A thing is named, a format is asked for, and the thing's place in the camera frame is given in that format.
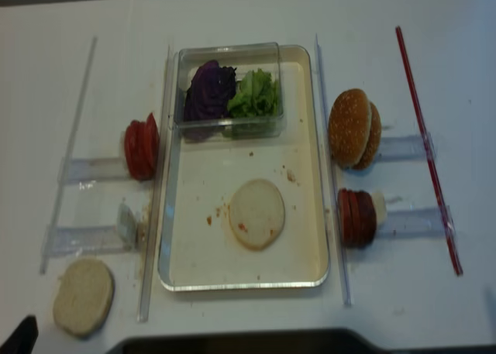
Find sesame bun top front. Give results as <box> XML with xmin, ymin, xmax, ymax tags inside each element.
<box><xmin>328</xmin><ymin>88</ymin><xmax>372</xmax><ymax>169</ymax></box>

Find clear bun holder channel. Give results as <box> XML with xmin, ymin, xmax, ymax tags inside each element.
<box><xmin>374</xmin><ymin>133</ymin><xmax>436</xmax><ymax>163</ymax></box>

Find clear far left rail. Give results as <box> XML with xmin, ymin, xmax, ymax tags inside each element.
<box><xmin>39</xmin><ymin>36</ymin><xmax>98</xmax><ymax>275</ymax></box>

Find pale bread slice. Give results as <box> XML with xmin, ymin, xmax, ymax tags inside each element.
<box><xmin>53</xmin><ymin>258</ymin><xmax>115</xmax><ymax>339</ymax></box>

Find red plastic rail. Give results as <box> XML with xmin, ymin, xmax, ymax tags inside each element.
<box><xmin>395</xmin><ymin>26</ymin><xmax>463</xmax><ymax>277</ymax></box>

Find purple cabbage leaves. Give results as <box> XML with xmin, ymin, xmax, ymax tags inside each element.
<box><xmin>183</xmin><ymin>60</ymin><xmax>236</xmax><ymax>122</ymax></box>

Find clear bread holder channel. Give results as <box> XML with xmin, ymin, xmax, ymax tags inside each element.
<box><xmin>42</xmin><ymin>203</ymin><xmax>138</xmax><ymax>258</ymax></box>

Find back tomato slice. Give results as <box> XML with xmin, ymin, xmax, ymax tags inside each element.
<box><xmin>143</xmin><ymin>113</ymin><xmax>160</xmax><ymax>173</ymax></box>

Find toasted bread slice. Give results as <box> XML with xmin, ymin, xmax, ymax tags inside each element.
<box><xmin>228</xmin><ymin>178</ymin><xmax>285</xmax><ymax>251</ymax></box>

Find sesame bun top back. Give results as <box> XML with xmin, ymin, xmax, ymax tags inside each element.
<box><xmin>353</xmin><ymin>102</ymin><xmax>382</xmax><ymax>170</ymax></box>

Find green lettuce leaves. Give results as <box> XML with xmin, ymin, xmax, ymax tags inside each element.
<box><xmin>227</xmin><ymin>68</ymin><xmax>279</xmax><ymax>119</ymax></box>

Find clear plastic box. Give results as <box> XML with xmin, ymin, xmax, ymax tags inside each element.
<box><xmin>170</xmin><ymin>42</ymin><xmax>284</xmax><ymax>143</ymax></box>

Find clear tomato holder channel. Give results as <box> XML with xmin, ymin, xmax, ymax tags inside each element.
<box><xmin>57</xmin><ymin>157</ymin><xmax>131</xmax><ymax>184</ymax></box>

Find sesame bun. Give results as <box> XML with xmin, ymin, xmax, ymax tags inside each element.
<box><xmin>353</xmin><ymin>102</ymin><xmax>382</xmax><ymax>170</ymax></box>
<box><xmin>328</xmin><ymin>88</ymin><xmax>372</xmax><ymax>169</ymax></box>

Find clear inner right rail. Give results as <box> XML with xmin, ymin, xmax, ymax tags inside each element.
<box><xmin>314</xmin><ymin>33</ymin><xmax>353</xmax><ymax>308</ymax></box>

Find white cheese slice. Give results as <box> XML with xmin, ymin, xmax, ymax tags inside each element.
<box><xmin>370</xmin><ymin>191</ymin><xmax>388</xmax><ymax>228</ymax></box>

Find black robot base panel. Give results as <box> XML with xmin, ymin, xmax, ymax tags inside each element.
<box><xmin>109</xmin><ymin>328</ymin><xmax>495</xmax><ymax>353</ymax></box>

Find dark red meat patty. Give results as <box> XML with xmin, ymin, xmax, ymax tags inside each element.
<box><xmin>355</xmin><ymin>191</ymin><xmax>377</xmax><ymax>248</ymax></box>

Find clear rail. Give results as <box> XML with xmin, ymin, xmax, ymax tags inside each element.
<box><xmin>39</xmin><ymin>36</ymin><xmax>98</xmax><ymax>275</ymax></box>
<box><xmin>314</xmin><ymin>33</ymin><xmax>353</xmax><ymax>308</ymax></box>

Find clear patty holder channel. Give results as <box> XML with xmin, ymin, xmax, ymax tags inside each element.
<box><xmin>375</xmin><ymin>207</ymin><xmax>456</xmax><ymax>239</ymax></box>

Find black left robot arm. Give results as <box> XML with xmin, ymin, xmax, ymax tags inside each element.
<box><xmin>0</xmin><ymin>315</ymin><xmax>39</xmax><ymax>354</ymax></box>

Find front red meat patty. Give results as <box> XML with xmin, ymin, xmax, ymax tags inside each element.
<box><xmin>338</xmin><ymin>188</ymin><xmax>357</xmax><ymax>248</ymax></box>

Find cream metal tray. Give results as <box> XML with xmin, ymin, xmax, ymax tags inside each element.
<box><xmin>157</xmin><ymin>43</ymin><xmax>329</xmax><ymax>292</ymax></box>

